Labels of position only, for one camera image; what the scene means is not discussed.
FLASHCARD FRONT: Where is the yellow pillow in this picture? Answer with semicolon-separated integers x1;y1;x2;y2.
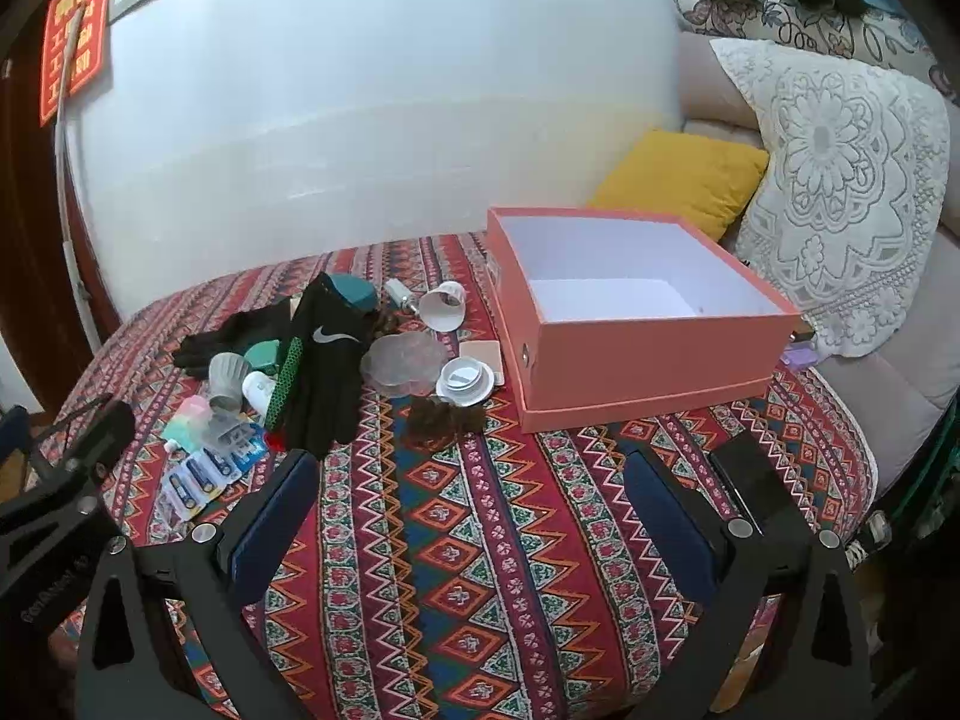
589;129;771;237

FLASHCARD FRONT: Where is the white lace cushion cover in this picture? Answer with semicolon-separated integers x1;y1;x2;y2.
709;37;952;359

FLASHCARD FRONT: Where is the teal glasses case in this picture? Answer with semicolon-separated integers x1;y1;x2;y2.
330;275;378;312

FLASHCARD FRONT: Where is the red wall poster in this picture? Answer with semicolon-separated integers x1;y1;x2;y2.
39;0;119;127

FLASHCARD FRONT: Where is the beige sofa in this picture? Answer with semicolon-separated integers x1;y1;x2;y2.
679;30;960;496

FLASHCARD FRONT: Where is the white pole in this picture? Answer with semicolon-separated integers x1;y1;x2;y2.
54;6;87;301

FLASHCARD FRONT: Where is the grey ribbed cup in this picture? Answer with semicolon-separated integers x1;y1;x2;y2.
208;352;252;415

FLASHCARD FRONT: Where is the white paper cup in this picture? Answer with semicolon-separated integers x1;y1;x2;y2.
418;281;467;332

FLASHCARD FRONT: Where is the dark brown door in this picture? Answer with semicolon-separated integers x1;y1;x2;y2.
0;0;121;421

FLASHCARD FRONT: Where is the red patterned blanket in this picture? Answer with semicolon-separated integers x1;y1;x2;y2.
37;231;878;720

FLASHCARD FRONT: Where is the dark bag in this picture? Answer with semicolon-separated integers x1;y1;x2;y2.
862;390;960;586

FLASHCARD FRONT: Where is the white round jar lid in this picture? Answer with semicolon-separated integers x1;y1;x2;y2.
435;356;502;404

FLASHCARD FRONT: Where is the teal round tin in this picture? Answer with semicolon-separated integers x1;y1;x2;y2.
241;337;284;372

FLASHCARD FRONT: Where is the black phone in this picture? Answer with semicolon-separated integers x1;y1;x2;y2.
709;435;800;537

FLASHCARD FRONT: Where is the pink shoe box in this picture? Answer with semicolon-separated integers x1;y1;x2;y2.
486;206;802;434

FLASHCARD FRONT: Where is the floral folded quilt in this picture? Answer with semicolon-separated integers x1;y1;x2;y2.
671;0;957;102

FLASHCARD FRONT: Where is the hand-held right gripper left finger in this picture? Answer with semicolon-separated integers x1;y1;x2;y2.
75;448;320;720

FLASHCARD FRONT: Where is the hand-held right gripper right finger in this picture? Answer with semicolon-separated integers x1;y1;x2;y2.
624;444;875;720

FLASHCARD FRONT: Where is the clear plastic lid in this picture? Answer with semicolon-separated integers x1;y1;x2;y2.
360;334;443;395

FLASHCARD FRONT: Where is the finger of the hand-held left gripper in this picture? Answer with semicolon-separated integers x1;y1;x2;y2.
0;405;31;485
0;394;137;541

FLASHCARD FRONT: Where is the dark brown tangled cord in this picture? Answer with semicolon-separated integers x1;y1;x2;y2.
371;304;421;350

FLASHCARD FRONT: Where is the black knit glove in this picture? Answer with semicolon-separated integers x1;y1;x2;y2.
174;298;301;380

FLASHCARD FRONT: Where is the brown hairpiece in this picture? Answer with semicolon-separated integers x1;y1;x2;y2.
409;394;488;451

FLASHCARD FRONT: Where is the black Nike sock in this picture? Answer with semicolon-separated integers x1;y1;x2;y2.
266;274;376;458

